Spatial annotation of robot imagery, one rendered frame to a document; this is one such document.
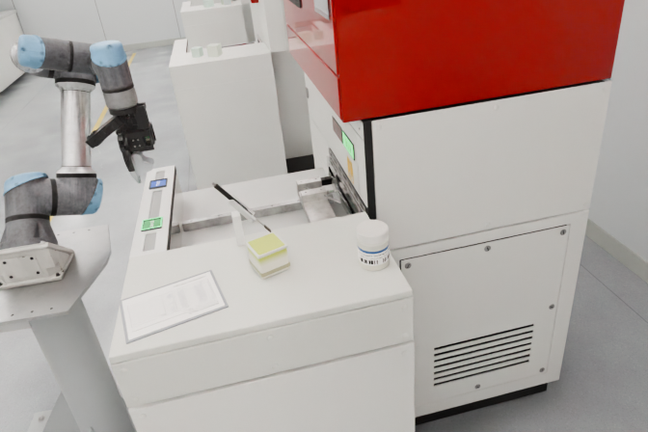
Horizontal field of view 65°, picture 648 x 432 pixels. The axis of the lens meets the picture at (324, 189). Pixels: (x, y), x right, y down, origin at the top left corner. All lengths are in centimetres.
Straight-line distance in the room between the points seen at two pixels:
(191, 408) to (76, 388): 79
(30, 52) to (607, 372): 223
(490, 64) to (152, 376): 105
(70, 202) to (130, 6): 780
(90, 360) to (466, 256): 124
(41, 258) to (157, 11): 793
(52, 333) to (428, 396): 124
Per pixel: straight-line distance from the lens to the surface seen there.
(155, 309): 117
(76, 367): 189
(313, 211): 156
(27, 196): 171
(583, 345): 247
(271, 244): 116
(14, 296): 169
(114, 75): 131
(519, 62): 140
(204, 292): 117
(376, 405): 131
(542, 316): 191
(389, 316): 113
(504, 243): 163
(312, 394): 123
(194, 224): 169
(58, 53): 139
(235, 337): 108
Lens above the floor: 167
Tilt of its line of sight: 28 degrees down
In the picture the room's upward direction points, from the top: 6 degrees counter-clockwise
